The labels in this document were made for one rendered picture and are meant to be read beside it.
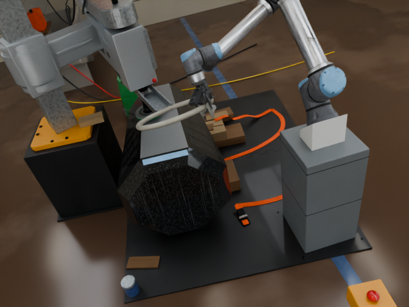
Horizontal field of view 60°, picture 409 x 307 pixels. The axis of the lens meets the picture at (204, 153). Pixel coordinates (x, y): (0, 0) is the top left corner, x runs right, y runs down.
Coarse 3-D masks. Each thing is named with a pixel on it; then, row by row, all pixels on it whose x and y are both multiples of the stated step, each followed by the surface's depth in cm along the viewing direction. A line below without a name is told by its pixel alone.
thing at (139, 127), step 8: (176, 104) 232; (184, 104) 231; (160, 112) 230; (192, 112) 190; (144, 120) 220; (168, 120) 189; (176, 120) 188; (136, 128) 205; (144, 128) 196; (152, 128) 192
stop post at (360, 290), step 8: (376, 280) 124; (352, 288) 123; (360, 288) 123; (368, 288) 122; (376, 288) 122; (384, 288) 121; (352, 296) 122; (360, 296) 121; (384, 296) 119; (352, 304) 123; (360, 304) 119; (368, 304) 118; (376, 304) 118; (384, 304) 117; (392, 304) 117
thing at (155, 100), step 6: (156, 90) 250; (138, 96) 259; (144, 96) 256; (150, 96) 254; (156, 96) 253; (162, 96) 243; (144, 102) 248; (150, 102) 247; (156, 102) 245; (162, 102) 244; (168, 102) 235; (150, 108) 239; (156, 108) 239; (162, 108) 237; (162, 114) 232
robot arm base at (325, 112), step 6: (312, 108) 210; (318, 108) 208; (324, 108) 207; (330, 108) 208; (312, 114) 210; (318, 114) 207; (324, 114) 206; (330, 114) 206; (336, 114) 208; (312, 120) 209; (318, 120) 207; (324, 120) 205
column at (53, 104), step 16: (0, 0) 231; (16, 0) 236; (0, 16) 235; (16, 16) 240; (0, 32) 254; (16, 32) 244; (32, 32) 250; (48, 96) 276; (64, 96) 283; (48, 112) 281; (64, 112) 289; (64, 128) 294
